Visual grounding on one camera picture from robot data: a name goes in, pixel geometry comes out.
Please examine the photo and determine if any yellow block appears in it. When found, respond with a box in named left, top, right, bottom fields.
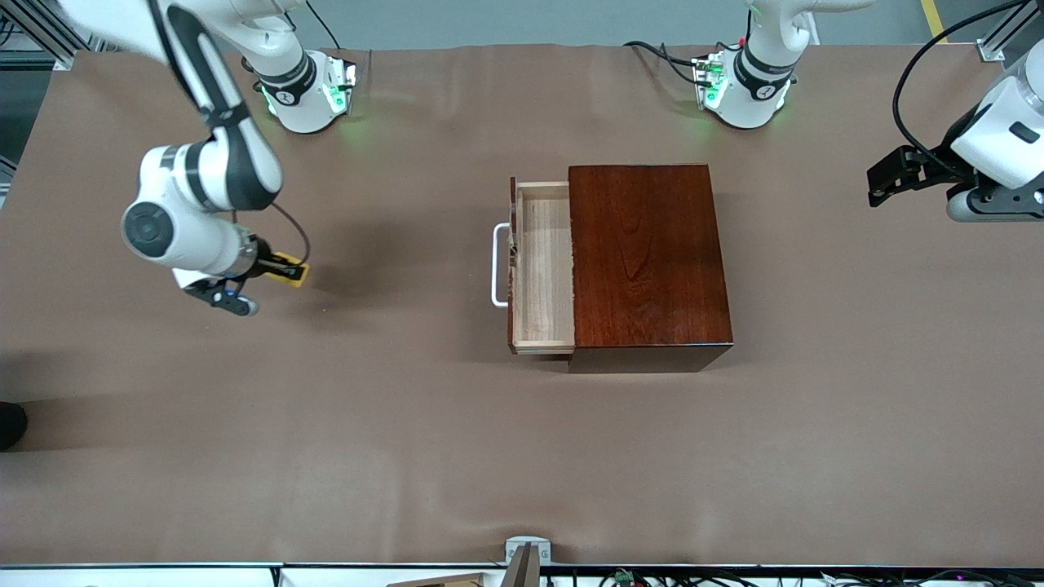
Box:
left=272, top=251, right=312, bottom=289

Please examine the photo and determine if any wooden drawer with white handle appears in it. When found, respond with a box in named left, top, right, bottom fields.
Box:
left=491, top=177, right=577, bottom=356

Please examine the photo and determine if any brown table cover cloth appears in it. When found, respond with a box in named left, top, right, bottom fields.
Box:
left=0, top=42, right=1044, bottom=568

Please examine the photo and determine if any dark wooden cabinet box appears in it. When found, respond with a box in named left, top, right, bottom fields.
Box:
left=568, top=164, right=734, bottom=375

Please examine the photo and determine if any black round object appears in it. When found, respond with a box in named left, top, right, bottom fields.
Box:
left=0, top=401, right=29, bottom=452

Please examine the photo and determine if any brown cardboard piece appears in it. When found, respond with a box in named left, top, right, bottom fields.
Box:
left=386, top=572, right=488, bottom=587

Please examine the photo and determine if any aluminium frame profile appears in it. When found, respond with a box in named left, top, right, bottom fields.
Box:
left=0, top=0, right=123, bottom=73
left=977, top=0, right=1044, bottom=63

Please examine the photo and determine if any black right base cable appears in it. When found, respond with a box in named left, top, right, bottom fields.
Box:
left=303, top=0, right=343, bottom=51

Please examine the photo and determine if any black base cable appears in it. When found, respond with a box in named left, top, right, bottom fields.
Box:
left=623, top=39, right=704, bottom=86
left=303, top=0, right=343, bottom=51

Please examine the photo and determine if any black left base cable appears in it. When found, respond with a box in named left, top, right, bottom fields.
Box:
left=623, top=39, right=704, bottom=86

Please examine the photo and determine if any grey metal bracket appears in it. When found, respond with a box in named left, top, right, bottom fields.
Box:
left=504, top=536, right=552, bottom=587

